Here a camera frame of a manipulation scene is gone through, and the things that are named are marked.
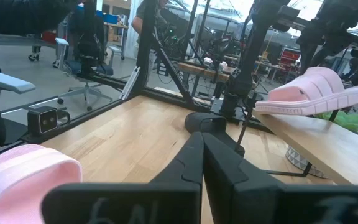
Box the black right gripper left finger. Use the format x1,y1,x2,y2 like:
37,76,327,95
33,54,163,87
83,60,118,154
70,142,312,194
41,131,205,224

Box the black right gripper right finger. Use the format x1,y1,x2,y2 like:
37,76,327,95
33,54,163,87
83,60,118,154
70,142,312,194
202,131,358,224

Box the pink slide sandal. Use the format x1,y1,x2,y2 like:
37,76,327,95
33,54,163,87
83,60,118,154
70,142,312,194
0,144,83,224
254,66,358,116

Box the black slide sandal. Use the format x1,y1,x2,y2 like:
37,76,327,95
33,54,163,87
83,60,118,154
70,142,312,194
184,111,247,158

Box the wooden shelf black metal legs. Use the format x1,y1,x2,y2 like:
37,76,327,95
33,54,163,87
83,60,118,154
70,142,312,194
233,102,358,187

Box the red tool cabinet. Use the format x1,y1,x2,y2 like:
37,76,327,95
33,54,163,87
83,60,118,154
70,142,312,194
278,46,301,74

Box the person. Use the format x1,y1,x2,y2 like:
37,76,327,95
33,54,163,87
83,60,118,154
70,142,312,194
340,57,358,87
131,0,169,85

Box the green plant in patterned pot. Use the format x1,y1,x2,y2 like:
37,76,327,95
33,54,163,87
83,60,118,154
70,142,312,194
285,109,358,180

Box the wooden workbench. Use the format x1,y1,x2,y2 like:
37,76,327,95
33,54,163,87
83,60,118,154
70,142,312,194
177,61,233,97

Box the grey blue office chair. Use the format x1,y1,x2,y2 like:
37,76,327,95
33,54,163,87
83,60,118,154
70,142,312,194
53,14,122,112

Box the blue storage bins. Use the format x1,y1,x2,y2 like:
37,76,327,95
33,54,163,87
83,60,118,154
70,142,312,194
76,5,120,25

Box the black chair grey armrest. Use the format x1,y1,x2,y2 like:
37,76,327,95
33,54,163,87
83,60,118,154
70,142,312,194
0,51,37,147

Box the grey table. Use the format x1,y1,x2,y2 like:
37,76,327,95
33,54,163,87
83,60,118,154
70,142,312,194
0,32,60,72

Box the black table-level camera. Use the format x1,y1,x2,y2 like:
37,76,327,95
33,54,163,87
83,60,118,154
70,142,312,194
26,105,71,137

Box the black metal table frame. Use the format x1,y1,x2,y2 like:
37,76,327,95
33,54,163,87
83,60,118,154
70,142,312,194
0,0,262,170

